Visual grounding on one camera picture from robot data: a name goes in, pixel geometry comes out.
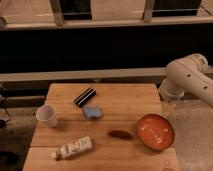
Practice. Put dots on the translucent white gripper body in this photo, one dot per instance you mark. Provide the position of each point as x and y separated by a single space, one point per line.
168 107

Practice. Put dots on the orange ceramic bowl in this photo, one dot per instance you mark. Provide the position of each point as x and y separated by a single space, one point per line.
155 132

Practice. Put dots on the blue sponge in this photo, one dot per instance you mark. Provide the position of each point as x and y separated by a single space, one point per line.
91 112

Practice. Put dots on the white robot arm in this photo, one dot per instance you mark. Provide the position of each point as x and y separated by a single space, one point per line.
185 75

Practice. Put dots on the white plastic bottle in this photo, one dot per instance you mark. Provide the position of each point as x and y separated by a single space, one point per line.
73 148

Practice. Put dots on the white plastic cup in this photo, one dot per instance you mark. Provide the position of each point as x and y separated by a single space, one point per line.
46 114

